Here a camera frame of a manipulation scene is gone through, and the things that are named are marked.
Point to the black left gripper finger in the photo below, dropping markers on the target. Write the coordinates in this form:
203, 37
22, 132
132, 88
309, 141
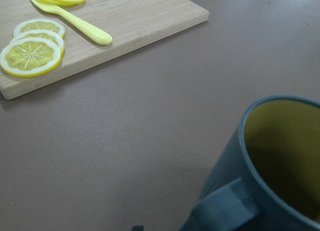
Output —
137, 228

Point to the blue mug yellow inside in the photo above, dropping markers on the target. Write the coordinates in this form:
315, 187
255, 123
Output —
268, 176

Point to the yellow plastic knife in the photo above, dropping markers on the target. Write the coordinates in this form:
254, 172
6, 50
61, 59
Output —
94, 33

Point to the lemon slice row outer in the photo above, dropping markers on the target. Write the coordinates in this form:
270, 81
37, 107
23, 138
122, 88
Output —
30, 57

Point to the lemon slice row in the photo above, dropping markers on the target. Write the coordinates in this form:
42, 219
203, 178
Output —
30, 57
44, 34

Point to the bamboo cutting board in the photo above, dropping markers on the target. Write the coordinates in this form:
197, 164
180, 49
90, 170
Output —
131, 23

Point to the lemon slice row middle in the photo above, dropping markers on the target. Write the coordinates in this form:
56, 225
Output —
44, 34

